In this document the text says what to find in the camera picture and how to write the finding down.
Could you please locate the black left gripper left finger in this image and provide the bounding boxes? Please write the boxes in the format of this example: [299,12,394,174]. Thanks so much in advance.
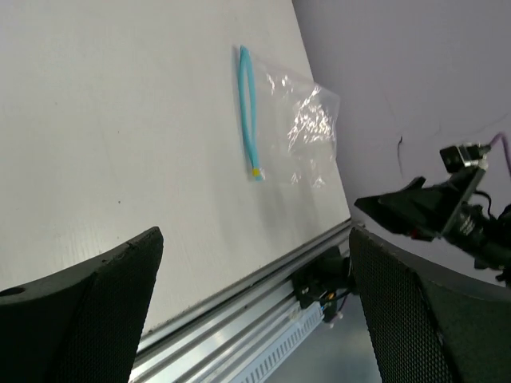
[1,227,164,382]

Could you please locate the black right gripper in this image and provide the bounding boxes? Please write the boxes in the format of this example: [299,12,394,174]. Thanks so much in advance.
[355,166,485,242]

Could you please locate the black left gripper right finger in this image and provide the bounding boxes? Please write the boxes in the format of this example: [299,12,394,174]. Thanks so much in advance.
[349,227,510,382]

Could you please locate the clear zip top bag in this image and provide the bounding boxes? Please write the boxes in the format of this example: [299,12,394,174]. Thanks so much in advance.
[237,46,340,188]

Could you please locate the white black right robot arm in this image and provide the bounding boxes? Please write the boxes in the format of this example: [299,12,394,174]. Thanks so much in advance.
[355,166,510,286]

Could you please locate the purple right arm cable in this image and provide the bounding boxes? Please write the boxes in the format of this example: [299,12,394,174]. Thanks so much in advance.
[489,133,511,176]

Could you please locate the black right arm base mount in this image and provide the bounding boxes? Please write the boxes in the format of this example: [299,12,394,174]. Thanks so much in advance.
[291,247,358,324]

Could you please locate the white slotted cable duct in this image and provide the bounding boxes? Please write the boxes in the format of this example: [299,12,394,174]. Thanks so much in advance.
[216,302,324,382]

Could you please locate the aluminium table edge rail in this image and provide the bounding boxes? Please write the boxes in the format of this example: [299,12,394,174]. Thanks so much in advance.
[129,220,354,382]

